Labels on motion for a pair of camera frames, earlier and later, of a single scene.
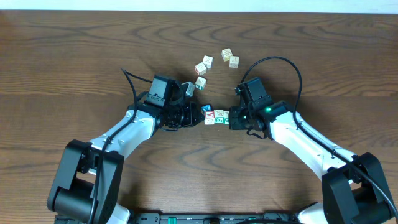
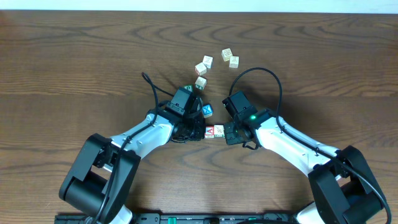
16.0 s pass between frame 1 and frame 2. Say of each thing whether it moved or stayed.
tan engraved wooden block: stayed
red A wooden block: moved
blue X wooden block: stayed
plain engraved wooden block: stayed
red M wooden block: stayed
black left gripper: moved
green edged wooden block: stayed
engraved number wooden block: moved
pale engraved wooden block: stayed
